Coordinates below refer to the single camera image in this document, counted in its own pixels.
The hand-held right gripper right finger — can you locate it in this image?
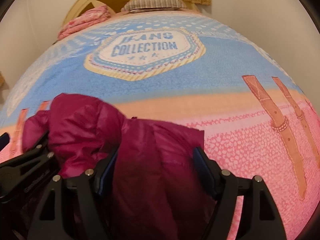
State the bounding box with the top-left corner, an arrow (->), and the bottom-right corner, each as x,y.
194,146 -> 287,240

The pink folded blanket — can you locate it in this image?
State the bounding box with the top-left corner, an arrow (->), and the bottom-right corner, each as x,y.
57,5 -> 112,40

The blue pink printed blanket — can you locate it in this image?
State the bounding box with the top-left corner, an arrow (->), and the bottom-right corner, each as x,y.
0,9 -> 320,240

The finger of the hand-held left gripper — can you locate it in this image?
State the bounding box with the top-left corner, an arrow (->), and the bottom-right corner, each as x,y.
0,132 -> 11,147
0,132 -> 55,180

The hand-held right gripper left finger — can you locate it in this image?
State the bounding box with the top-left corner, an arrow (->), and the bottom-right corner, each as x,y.
27,150 -> 118,240

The striped pillow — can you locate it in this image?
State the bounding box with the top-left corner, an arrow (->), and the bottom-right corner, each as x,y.
121,0 -> 188,13

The magenta puffer jacket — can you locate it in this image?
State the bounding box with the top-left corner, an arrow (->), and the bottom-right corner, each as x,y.
22,93 -> 217,240

